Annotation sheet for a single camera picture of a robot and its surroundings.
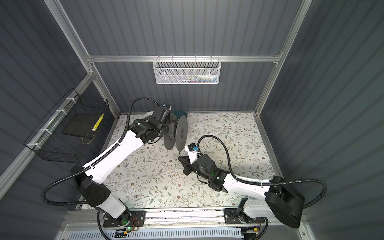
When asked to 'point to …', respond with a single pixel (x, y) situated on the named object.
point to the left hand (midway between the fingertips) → (170, 124)
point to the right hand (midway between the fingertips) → (179, 160)
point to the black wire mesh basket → (47, 141)
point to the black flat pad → (81, 124)
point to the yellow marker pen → (97, 124)
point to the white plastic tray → (148, 113)
